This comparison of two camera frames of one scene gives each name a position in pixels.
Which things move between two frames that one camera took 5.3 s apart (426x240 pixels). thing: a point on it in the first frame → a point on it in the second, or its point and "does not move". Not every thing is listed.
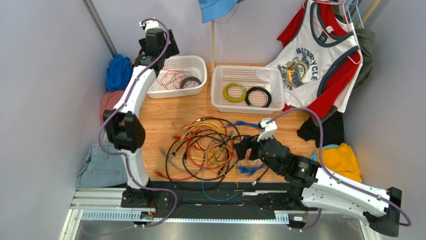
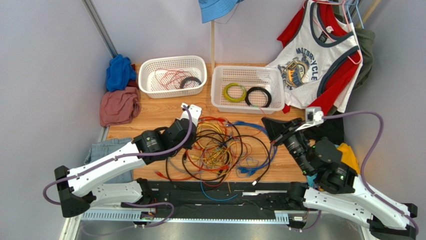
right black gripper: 252,150 → 284,133
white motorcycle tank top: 307,57 does not move
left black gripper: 172,48 → 188,145
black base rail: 229,198 does not move
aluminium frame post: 95,16 does not move
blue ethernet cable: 251,169 does not move
